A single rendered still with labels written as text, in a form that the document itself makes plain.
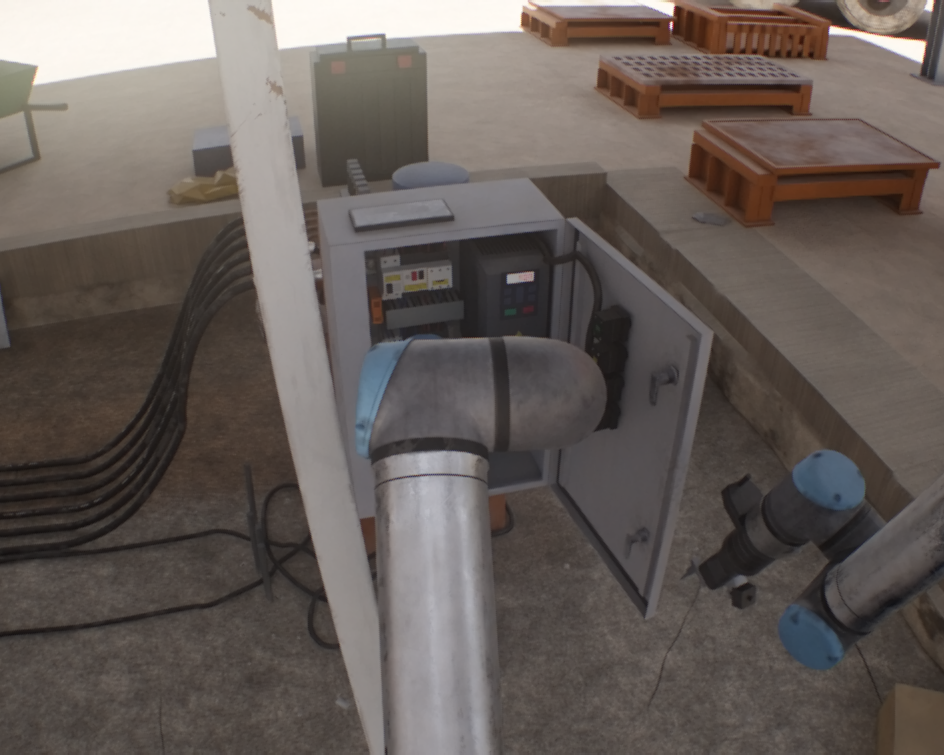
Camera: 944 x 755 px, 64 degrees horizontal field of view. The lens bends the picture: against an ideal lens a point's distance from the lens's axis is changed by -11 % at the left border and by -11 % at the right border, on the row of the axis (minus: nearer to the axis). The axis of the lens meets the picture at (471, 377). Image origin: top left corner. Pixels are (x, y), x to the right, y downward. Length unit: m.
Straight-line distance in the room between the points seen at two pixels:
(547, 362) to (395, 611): 0.28
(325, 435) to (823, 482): 0.64
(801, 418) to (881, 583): 1.99
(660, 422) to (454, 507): 0.63
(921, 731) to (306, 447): 1.65
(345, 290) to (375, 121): 2.57
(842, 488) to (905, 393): 1.83
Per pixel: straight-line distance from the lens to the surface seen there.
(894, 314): 3.40
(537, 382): 0.81
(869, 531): 1.12
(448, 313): 1.62
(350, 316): 1.44
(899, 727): 2.21
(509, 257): 1.50
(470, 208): 1.49
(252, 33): 0.97
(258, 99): 0.97
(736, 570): 1.26
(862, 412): 2.76
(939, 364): 3.16
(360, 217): 1.44
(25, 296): 4.05
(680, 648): 2.36
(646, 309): 1.31
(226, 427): 3.10
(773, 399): 2.99
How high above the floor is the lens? 1.84
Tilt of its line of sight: 35 degrees down
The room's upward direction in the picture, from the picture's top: straight up
